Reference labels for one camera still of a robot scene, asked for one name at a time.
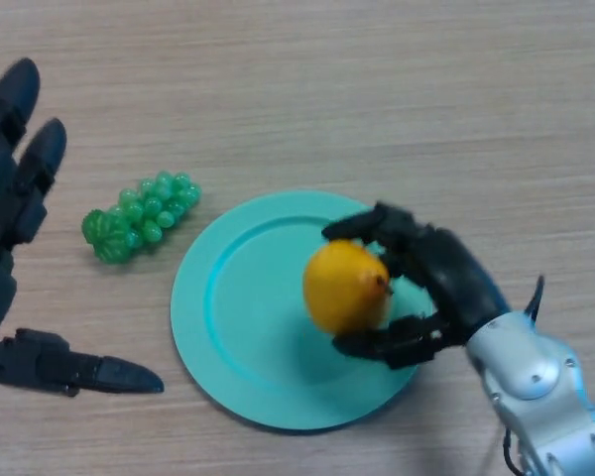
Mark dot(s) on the yellow pear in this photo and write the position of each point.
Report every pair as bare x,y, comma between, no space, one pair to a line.
342,287

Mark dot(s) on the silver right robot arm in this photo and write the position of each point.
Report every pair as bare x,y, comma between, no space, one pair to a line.
540,387

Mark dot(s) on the green round plate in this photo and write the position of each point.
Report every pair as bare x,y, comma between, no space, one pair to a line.
248,322

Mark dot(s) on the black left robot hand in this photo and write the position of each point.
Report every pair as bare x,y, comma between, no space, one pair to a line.
0,198

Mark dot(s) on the green grape bunch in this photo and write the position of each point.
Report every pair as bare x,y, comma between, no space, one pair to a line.
139,218

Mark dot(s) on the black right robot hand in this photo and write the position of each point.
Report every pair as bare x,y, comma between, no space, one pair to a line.
451,277

